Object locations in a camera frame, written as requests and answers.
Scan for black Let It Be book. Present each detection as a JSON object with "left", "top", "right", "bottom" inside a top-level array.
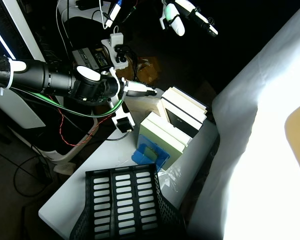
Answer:
[{"left": 161, "top": 96, "right": 207, "bottom": 138}]

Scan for silver power supply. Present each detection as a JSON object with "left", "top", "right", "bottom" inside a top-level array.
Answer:
[{"left": 71, "top": 48, "right": 97, "bottom": 70}]

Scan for black power supply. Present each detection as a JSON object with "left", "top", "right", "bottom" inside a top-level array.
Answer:
[{"left": 93, "top": 49, "right": 112, "bottom": 71}]

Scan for white usb plug blue tip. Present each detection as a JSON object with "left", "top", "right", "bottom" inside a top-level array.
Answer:
[{"left": 109, "top": 0, "right": 123, "bottom": 22}]

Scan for blue metal bookend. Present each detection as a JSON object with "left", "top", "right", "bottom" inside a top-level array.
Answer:
[{"left": 131, "top": 141, "right": 171, "bottom": 173}]

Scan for white power strip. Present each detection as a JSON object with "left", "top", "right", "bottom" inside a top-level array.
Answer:
[{"left": 101, "top": 38, "right": 130, "bottom": 71}]

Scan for white cabinet with light strip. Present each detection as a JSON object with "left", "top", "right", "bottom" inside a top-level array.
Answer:
[{"left": 0, "top": 0, "right": 47, "bottom": 130}]

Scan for white backdrop cloth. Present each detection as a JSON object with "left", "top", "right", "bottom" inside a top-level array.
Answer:
[{"left": 187, "top": 0, "right": 300, "bottom": 240}]

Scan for white Fashion India book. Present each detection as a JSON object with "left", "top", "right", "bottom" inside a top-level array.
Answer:
[{"left": 165, "top": 89, "right": 208, "bottom": 118}]

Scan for crumpled brown packaging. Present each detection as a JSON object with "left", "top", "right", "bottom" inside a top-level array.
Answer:
[{"left": 137, "top": 56, "right": 162, "bottom": 85}]

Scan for white bin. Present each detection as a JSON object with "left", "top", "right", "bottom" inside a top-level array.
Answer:
[{"left": 34, "top": 116, "right": 101, "bottom": 166}]

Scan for cream spine book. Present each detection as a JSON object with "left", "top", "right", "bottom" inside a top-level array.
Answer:
[{"left": 171, "top": 86, "right": 208, "bottom": 112}]

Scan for white charger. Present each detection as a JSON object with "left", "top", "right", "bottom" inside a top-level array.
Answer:
[{"left": 109, "top": 25, "right": 125, "bottom": 46}]

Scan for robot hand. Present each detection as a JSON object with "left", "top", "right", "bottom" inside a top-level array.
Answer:
[
  {"left": 121, "top": 77, "right": 158, "bottom": 98},
  {"left": 159, "top": 0, "right": 219, "bottom": 38}
]

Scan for black plastic file rack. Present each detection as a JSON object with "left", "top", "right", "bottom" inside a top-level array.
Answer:
[{"left": 69, "top": 163, "right": 188, "bottom": 240}]

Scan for red braided cable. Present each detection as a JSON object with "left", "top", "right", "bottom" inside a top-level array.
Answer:
[{"left": 57, "top": 109, "right": 109, "bottom": 148}]

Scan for green cable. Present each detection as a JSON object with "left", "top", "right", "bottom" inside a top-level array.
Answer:
[{"left": 14, "top": 88, "right": 122, "bottom": 119}]

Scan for beige book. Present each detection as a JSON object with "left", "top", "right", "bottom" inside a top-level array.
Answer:
[{"left": 124, "top": 96, "right": 165, "bottom": 119}]

